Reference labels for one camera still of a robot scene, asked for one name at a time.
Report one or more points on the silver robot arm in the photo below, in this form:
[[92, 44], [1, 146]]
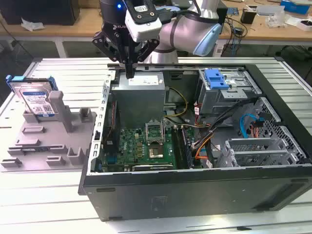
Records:
[[185, 31]]

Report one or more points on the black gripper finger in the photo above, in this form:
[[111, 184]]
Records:
[[148, 48], [104, 45]]

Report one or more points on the grey disk bay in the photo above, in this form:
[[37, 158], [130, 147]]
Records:
[[256, 143]]

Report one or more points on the green motherboard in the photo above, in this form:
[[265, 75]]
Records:
[[131, 146]]

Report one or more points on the crumpled white paper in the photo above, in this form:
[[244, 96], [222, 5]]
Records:
[[31, 24]]

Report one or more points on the green RAM stick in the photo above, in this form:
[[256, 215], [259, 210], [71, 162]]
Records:
[[188, 151], [36, 148]]

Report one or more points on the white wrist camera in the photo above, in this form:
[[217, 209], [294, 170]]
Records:
[[146, 29]]

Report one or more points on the grey power supply unit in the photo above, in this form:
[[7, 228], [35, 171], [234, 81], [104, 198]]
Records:
[[136, 102]]

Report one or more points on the blue cardboard box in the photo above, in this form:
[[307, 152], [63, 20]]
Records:
[[295, 6]]

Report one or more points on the black expansion slot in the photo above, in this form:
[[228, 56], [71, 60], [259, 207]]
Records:
[[153, 167]]

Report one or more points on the large black computer box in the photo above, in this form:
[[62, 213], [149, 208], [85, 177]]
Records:
[[48, 12]]

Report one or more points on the black PC case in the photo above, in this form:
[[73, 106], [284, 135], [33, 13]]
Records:
[[195, 195]]

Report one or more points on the hard disk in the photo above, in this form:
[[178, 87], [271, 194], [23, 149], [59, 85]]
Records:
[[36, 100]]

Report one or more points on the clear plastic packaging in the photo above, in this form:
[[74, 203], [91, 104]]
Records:
[[275, 20]]

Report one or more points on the flat white box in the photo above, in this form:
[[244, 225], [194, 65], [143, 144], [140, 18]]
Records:
[[270, 10]]

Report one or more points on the small black container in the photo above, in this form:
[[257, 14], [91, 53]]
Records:
[[248, 17]]

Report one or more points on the grey optical drive cage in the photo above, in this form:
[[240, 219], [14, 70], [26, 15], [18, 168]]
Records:
[[214, 100]]

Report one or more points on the white tray with black insert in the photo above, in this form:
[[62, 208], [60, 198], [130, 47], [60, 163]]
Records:
[[304, 25]]

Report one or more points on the black case fan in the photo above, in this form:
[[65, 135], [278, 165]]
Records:
[[113, 131]]

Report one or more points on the grey parts rack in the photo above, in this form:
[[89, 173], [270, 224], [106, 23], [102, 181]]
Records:
[[58, 141]]

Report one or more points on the CPU socket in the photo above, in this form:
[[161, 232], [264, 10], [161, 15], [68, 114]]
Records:
[[156, 152]]

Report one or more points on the blue drive latch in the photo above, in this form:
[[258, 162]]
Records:
[[215, 81]]

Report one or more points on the wooden desk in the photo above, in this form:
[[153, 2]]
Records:
[[80, 26]]

